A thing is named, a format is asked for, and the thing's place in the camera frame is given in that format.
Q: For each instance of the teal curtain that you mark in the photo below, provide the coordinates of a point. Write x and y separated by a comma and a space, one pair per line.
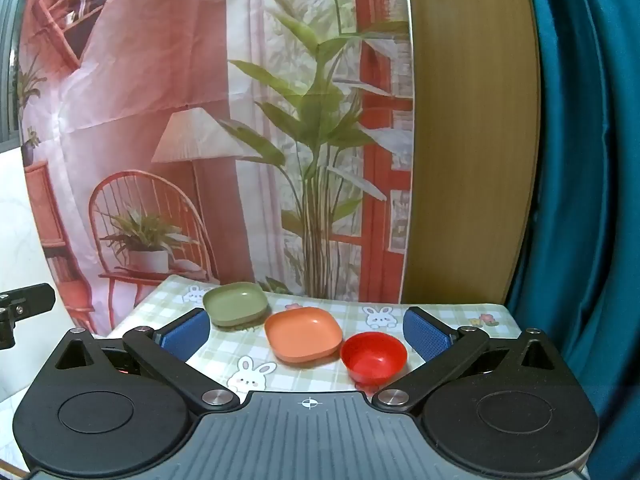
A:
590, 160

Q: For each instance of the red round bowl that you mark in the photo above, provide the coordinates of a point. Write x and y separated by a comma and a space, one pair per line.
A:
374, 355

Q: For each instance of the green square bowl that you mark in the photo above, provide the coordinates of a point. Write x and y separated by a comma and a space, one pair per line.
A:
232, 302

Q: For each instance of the orange square plate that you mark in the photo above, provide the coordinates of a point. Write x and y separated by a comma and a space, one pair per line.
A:
302, 332

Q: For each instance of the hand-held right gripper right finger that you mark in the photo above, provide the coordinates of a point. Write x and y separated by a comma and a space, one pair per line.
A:
425, 334

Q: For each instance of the printed room scene backdrop cloth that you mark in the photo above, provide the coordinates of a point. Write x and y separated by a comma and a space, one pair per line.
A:
200, 60

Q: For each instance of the checked bunny print tablecloth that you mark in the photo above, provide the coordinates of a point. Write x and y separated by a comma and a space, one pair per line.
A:
310, 376

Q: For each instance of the wooden panel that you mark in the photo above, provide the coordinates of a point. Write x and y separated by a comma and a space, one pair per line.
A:
475, 135

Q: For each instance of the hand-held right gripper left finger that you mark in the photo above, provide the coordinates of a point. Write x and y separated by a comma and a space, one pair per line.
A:
187, 334

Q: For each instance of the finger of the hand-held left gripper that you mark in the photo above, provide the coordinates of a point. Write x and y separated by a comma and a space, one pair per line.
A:
30, 300

